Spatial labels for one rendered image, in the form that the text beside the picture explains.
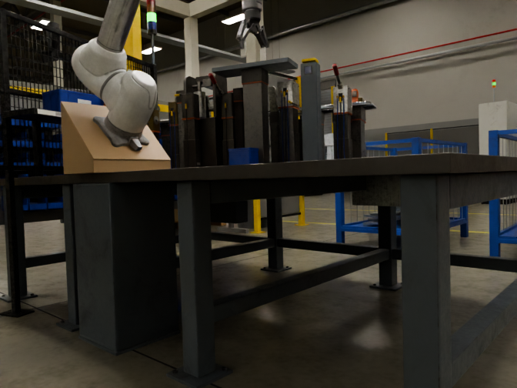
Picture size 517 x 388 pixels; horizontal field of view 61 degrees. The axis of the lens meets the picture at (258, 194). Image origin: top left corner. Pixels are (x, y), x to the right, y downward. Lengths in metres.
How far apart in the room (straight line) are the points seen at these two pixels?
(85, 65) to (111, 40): 0.15
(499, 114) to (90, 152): 8.75
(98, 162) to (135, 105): 0.26
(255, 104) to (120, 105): 0.58
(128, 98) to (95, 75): 0.17
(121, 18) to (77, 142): 0.50
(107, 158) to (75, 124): 0.21
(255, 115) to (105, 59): 0.66
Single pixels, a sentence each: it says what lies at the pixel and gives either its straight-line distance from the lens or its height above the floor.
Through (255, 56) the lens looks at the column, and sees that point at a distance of 10.19.
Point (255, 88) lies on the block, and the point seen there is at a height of 1.06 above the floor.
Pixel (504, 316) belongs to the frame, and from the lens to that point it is 1.60.
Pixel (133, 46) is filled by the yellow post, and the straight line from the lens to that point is 3.46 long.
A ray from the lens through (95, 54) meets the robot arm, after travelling 1.87.
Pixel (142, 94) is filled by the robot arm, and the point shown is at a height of 1.00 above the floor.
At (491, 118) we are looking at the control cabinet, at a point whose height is 1.69.
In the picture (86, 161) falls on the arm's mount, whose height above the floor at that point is 0.74.
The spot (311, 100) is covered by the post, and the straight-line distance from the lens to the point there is 1.89.
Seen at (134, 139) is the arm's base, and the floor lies 0.83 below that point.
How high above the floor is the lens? 0.66
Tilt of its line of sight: 2 degrees down
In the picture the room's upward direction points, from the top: 2 degrees counter-clockwise
